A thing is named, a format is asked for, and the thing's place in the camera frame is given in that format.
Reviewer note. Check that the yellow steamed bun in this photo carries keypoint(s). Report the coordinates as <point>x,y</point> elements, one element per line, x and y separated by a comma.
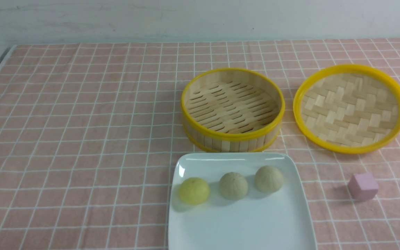
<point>194,191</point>

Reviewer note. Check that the white steamed bun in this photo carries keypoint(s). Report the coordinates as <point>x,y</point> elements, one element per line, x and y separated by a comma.
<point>268,179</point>
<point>233,186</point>

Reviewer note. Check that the white square plate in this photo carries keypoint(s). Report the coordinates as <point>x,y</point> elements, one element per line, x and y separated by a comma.
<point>259,221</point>

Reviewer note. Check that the yellow-rimmed bamboo steamer basket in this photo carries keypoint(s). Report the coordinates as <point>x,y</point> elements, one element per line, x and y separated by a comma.
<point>232,110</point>

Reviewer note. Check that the pink checkered tablecloth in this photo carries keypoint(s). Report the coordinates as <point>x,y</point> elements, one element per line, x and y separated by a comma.
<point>90,135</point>

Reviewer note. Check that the yellow-rimmed woven steamer lid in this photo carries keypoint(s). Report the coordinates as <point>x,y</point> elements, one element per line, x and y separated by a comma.
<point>350,109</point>

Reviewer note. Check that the pink cube block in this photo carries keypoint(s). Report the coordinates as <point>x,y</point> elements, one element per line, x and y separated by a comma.
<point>363,187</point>

